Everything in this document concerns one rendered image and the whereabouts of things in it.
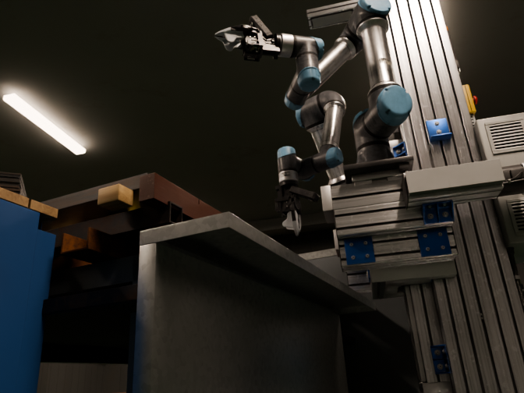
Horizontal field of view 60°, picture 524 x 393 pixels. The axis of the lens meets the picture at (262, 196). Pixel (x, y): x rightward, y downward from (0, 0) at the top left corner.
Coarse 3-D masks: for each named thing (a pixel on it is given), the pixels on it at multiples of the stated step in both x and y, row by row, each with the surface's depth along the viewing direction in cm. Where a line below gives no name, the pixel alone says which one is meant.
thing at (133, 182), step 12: (120, 180) 107; (132, 180) 105; (84, 192) 111; (96, 192) 109; (48, 204) 115; (60, 204) 113; (72, 204) 111; (84, 204) 111; (96, 204) 111; (144, 204) 113; (60, 216) 117; (72, 216) 118; (84, 216) 118; (96, 216) 119; (48, 228) 125
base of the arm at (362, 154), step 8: (368, 144) 156; (376, 144) 155; (384, 144) 156; (360, 152) 158; (368, 152) 155; (376, 152) 153; (384, 152) 154; (360, 160) 157; (368, 160) 153; (376, 160) 151
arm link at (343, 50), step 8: (344, 32) 175; (336, 40) 175; (344, 40) 172; (352, 40) 172; (336, 48) 171; (344, 48) 171; (352, 48) 173; (360, 48) 175; (328, 56) 168; (336, 56) 169; (344, 56) 171; (352, 56) 175; (320, 64) 166; (328, 64) 166; (336, 64) 169; (320, 72) 164; (328, 72) 166; (320, 80) 164; (288, 96) 161; (296, 96) 158; (304, 96) 158; (288, 104) 164; (296, 104) 162
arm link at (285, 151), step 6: (282, 150) 179; (288, 150) 179; (294, 150) 181; (282, 156) 178; (288, 156) 178; (294, 156) 179; (282, 162) 177; (288, 162) 177; (294, 162) 178; (300, 162) 182; (282, 168) 176; (288, 168) 176; (294, 168) 177
